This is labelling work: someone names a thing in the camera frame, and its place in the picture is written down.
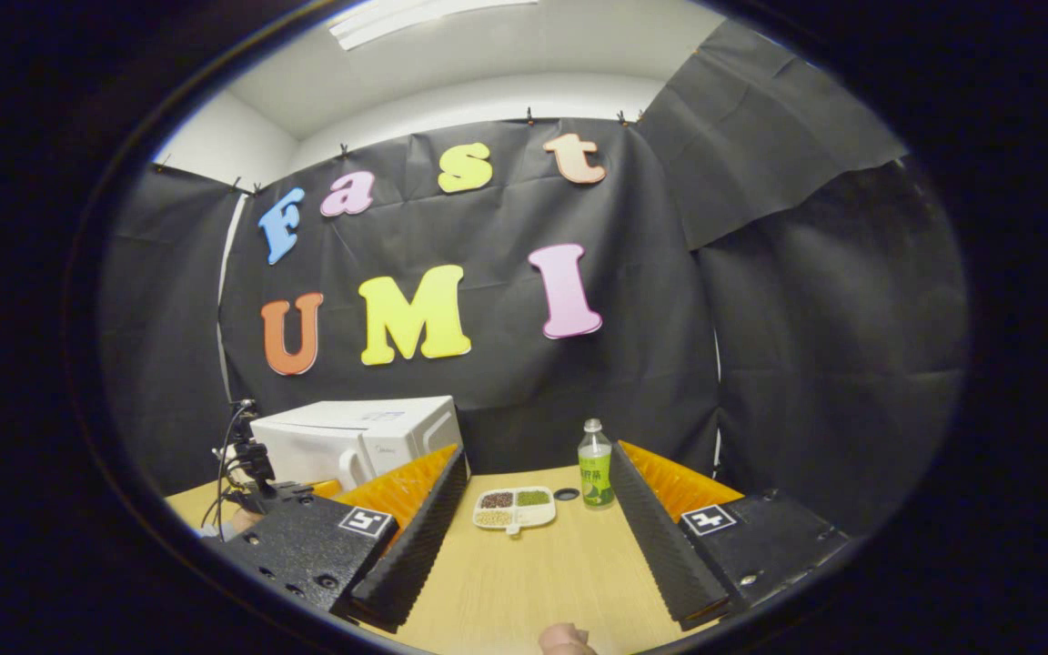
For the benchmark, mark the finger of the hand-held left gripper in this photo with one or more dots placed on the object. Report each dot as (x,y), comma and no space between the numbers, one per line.
(326,489)

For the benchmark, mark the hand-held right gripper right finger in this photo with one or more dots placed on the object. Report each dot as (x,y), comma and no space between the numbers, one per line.
(660,537)

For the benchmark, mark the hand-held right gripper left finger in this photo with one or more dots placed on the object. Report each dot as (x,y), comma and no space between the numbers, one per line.
(424,537)

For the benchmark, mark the white microwave oven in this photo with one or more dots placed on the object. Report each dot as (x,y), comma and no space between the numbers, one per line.
(342,428)

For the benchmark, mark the green label drink bottle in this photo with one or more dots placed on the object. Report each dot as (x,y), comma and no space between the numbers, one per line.
(596,473)

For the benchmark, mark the white divided grain dish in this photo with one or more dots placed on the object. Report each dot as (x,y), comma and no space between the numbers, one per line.
(515,509)

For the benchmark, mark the small black round lid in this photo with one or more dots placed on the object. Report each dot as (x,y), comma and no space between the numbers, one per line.
(567,494)

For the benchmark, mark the black backdrop cloth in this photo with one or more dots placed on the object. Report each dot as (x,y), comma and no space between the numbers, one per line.
(760,364)

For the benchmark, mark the long ceiling light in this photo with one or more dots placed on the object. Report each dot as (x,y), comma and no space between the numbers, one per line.
(424,18)

